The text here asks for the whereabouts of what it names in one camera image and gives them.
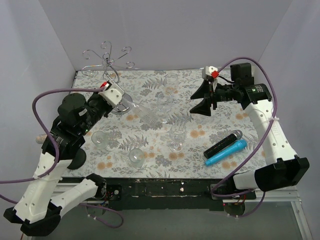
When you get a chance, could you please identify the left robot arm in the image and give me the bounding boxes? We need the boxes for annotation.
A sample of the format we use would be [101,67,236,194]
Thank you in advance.
[3,93,113,237]

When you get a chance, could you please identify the purple cable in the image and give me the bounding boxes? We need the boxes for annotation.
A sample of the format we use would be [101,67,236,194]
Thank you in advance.
[0,87,125,228]
[209,56,280,218]

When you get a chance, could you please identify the floral tablecloth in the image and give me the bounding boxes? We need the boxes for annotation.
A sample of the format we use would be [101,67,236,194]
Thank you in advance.
[63,70,259,179]

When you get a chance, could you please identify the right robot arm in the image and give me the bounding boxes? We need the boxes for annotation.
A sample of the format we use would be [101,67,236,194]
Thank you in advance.
[190,62,310,199]

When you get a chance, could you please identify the blue toy microphone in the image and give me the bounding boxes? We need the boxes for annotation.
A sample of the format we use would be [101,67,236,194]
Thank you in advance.
[204,139,247,167]

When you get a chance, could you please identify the middle wine glass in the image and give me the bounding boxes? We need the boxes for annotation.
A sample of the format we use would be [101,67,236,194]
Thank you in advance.
[156,92,173,124]

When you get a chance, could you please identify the patterned tumbler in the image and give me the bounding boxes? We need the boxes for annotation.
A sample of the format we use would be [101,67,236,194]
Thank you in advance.
[91,131,108,150]
[128,148,145,169]

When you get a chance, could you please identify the far wine glass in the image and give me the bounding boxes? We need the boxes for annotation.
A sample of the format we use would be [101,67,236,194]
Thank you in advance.
[164,73,179,95]

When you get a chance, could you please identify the front patterned tumbler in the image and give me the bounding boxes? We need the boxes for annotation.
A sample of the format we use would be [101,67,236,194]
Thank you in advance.
[128,148,145,169]

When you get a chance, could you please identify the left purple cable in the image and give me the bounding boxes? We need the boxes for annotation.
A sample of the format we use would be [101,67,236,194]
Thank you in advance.
[0,87,125,228]

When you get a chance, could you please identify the left patterned tumbler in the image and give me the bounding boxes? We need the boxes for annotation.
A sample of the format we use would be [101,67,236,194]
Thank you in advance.
[91,131,108,150]

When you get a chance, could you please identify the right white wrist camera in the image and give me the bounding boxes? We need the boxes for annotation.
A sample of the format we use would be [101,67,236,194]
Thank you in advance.
[201,66,219,82]

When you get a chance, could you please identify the black table front rail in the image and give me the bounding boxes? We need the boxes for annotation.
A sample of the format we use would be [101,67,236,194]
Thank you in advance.
[105,178,256,211]

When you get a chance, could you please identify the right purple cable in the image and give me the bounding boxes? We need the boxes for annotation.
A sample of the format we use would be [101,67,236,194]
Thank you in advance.
[209,56,280,218]

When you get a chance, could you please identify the ribbed flute glass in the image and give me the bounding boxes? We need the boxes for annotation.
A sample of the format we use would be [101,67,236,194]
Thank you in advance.
[122,99,160,127]

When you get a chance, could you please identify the glitter microphone on stand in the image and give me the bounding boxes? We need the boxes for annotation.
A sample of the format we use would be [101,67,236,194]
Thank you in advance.
[35,134,47,145]

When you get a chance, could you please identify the black microphone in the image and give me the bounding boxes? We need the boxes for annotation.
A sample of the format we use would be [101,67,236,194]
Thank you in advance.
[203,130,243,159]

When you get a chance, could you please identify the near wine glass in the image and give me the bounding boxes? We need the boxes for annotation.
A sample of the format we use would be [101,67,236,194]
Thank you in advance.
[169,122,187,153]

